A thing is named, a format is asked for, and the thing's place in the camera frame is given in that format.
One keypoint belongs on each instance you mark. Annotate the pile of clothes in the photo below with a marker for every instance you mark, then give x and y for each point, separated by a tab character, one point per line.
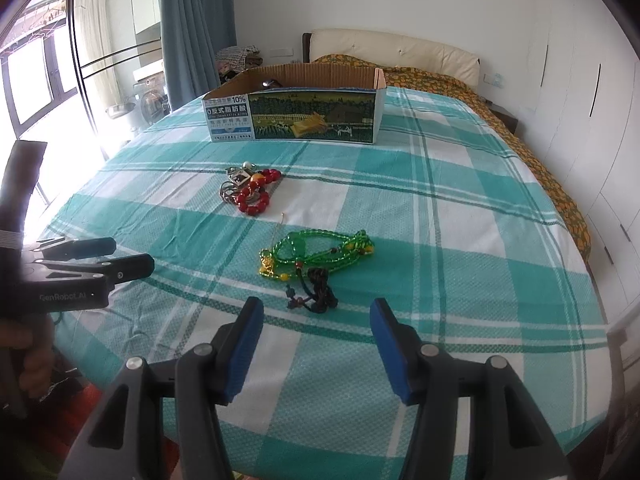
235	60

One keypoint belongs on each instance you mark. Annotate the cream padded headboard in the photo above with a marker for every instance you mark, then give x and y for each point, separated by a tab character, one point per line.
400	50

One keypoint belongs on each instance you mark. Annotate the sliding glass door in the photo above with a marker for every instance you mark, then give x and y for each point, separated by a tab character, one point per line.
80	60

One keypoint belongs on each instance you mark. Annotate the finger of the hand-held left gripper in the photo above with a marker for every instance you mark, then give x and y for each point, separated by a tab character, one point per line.
80	248
127	267

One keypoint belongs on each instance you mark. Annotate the person's left hand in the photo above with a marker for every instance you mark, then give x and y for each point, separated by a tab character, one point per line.
36	355

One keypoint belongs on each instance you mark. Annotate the printed cardboard box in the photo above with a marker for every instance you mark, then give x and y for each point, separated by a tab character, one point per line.
310	115

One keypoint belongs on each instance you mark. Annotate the black framed window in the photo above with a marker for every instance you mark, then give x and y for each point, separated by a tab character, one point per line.
35	85

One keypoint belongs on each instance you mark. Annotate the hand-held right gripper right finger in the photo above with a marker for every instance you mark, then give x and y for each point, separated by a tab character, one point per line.
395	355

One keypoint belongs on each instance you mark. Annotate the wall socket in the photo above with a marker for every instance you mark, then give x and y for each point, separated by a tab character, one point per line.
492	79

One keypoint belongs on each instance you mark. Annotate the black wristwatch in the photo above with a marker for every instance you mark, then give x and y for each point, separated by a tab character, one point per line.
270	81

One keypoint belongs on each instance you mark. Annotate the white wardrobe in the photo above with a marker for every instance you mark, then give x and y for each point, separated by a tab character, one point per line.
590	110

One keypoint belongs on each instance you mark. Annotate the blue curtain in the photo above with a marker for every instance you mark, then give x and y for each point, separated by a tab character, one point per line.
195	35

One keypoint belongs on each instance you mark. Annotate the metal keyring with charm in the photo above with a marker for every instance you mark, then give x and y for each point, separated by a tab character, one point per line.
240	176

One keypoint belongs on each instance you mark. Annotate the metal basin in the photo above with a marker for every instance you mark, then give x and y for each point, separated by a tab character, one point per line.
120	109

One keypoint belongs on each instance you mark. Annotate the grey washing machine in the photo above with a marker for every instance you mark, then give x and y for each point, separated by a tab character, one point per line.
150	100

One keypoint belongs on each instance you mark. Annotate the teal checked tablecloth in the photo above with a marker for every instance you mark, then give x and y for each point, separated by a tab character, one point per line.
450	240

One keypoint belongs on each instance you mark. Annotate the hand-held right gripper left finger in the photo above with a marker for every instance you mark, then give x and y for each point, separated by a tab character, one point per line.
245	355

